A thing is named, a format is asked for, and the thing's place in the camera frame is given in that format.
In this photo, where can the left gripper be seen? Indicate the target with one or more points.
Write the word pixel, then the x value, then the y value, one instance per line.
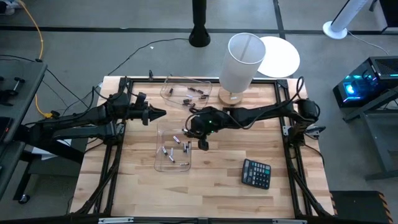
pixel 141 112

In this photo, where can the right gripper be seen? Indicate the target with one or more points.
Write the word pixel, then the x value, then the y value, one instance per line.
pixel 203 121

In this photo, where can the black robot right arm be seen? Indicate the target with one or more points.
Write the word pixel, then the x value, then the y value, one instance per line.
pixel 264 112

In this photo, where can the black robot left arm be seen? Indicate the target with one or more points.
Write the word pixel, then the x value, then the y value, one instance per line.
pixel 93 113

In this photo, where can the clear plastic bin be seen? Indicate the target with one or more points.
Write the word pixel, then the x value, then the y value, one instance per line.
pixel 177 84
pixel 164 133

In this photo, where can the black desktop calculator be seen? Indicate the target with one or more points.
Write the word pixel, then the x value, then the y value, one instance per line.
pixel 256 174

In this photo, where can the white shade wooden base lamp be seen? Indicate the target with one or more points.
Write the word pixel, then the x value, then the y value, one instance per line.
pixel 241 68

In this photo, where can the white paper sheet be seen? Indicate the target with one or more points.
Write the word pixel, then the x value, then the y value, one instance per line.
pixel 63 143

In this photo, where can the black pole stand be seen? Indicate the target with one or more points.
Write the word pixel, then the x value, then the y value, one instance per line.
pixel 199 21

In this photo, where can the white round side table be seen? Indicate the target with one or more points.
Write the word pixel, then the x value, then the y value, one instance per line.
pixel 283 59

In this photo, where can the grey desk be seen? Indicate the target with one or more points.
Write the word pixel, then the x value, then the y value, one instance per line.
pixel 31 93

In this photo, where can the black yellow-striped platform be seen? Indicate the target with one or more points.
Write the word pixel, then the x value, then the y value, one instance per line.
pixel 357 208

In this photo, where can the black computer RGB lights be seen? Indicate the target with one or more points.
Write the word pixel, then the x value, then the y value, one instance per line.
pixel 379 71

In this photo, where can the black cabinet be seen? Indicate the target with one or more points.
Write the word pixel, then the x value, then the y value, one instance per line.
pixel 391 12

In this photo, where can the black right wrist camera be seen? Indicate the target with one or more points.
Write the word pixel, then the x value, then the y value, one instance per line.
pixel 203 145

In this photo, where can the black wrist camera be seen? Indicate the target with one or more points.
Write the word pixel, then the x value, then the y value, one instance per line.
pixel 141 98
pixel 203 145

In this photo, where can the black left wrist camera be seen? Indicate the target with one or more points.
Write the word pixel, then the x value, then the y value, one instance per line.
pixel 141 98

